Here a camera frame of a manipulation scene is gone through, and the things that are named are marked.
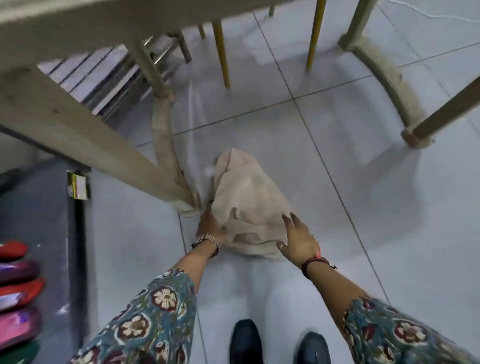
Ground person's left hand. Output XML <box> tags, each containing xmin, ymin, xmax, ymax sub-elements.
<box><xmin>195</xmin><ymin>211</ymin><xmax>229</xmax><ymax>243</ymax></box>

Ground person's right hand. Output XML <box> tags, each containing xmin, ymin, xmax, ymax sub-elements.
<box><xmin>277</xmin><ymin>212</ymin><xmax>323</xmax><ymax>269</ymax></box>

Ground cream cloth bag green handles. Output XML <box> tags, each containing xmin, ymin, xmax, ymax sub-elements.
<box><xmin>209</xmin><ymin>147</ymin><xmax>297</xmax><ymax>260</ymax></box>

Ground grey metal shelf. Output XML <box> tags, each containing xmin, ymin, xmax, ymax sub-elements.
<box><xmin>0</xmin><ymin>125</ymin><xmax>93</xmax><ymax>364</ymax></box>

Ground person's right forearm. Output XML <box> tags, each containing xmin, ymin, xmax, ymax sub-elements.
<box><xmin>301</xmin><ymin>258</ymin><xmax>477</xmax><ymax>364</ymax></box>

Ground person's left forearm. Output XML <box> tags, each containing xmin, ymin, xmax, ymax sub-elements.
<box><xmin>71</xmin><ymin>239</ymin><xmax>222</xmax><ymax>364</ymax></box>

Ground person's right black shoe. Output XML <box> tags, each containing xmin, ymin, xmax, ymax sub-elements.
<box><xmin>296</xmin><ymin>331</ymin><xmax>333</xmax><ymax>364</ymax></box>

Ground person's black shoe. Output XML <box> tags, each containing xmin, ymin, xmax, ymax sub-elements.
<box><xmin>229</xmin><ymin>319</ymin><xmax>263</xmax><ymax>364</ymax></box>
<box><xmin>296</xmin><ymin>331</ymin><xmax>333</xmax><ymax>364</ymax></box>

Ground person's left black shoe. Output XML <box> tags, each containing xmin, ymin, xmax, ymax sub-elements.
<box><xmin>229</xmin><ymin>319</ymin><xmax>263</xmax><ymax>364</ymax></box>

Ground yellow shelf price label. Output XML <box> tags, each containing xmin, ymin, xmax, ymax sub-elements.
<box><xmin>67</xmin><ymin>171</ymin><xmax>91</xmax><ymax>202</ymax></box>

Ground silver wristwatch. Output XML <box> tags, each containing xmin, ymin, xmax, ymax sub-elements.
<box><xmin>191</xmin><ymin>233</ymin><xmax>221</xmax><ymax>260</ymax></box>

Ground beige plastic table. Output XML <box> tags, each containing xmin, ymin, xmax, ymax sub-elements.
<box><xmin>0</xmin><ymin>0</ymin><xmax>480</xmax><ymax>220</ymax></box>

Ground yellow plastic chair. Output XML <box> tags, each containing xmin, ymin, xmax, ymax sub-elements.
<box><xmin>197</xmin><ymin>0</ymin><xmax>328</xmax><ymax>89</ymax></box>

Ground purple snack packet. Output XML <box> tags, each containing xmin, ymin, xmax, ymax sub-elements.
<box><xmin>0</xmin><ymin>261</ymin><xmax>40</xmax><ymax>286</ymax></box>

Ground red snack packet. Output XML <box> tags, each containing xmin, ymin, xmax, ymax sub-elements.
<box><xmin>0</xmin><ymin>279</ymin><xmax>47</xmax><ymax>314</ymax></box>
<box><xmin>0</xmin><ymin>241</ymin><xmax>30</xmax><ymax>262</ymax></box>

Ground pink snack packet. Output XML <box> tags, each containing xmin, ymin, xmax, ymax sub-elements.
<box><xmin>0</xmin><ymin>307</ymin><xmax>42</xmax><ymax>350</ymax></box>

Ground green snack packet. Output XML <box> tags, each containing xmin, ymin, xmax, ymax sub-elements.
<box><xmin>0</xmin><ymin>341</ymin><xmax>40</xmax><ymax>364</ymax></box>

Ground black red thread bracelet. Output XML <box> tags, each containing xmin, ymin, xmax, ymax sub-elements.
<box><xmin>301</xmin><ymin>256</ymin><xmax>338</xmax><ymax>280</ymax></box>

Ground white cable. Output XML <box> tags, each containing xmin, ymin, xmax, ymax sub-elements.
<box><xmin>388</xmin><ymin>0</ymin><xmax>480</xmax><ymax>22</ymax></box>

